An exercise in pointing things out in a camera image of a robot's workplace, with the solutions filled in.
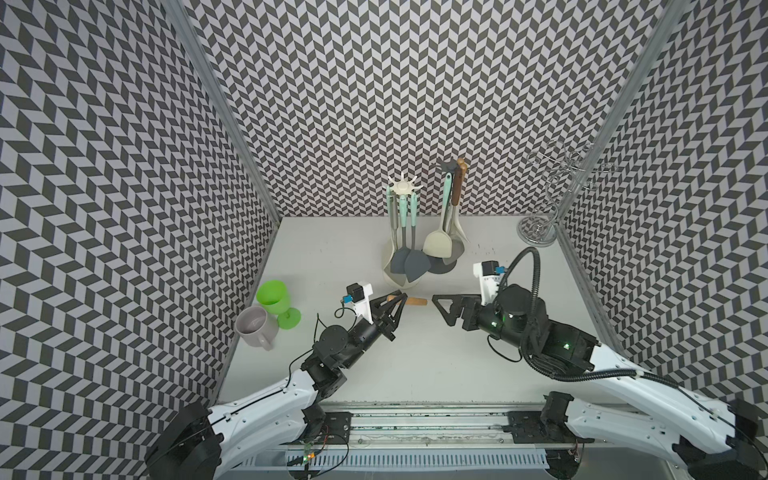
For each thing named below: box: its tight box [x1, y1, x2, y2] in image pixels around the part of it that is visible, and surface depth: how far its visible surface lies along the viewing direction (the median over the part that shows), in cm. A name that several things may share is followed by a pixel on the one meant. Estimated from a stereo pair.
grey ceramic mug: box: [234, 305, 280, 351], surface depth 83 cm
